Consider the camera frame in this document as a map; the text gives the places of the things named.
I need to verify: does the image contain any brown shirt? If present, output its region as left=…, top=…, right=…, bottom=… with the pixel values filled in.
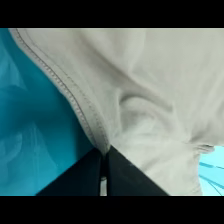
left=8, top=28, right=224, bottom=197

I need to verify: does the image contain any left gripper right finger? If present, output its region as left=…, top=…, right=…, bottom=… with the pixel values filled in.
left=106, top=145, right=170, bottom=197

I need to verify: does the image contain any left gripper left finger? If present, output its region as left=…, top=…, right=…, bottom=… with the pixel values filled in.
left=35, top=147, right=103, bottom=197

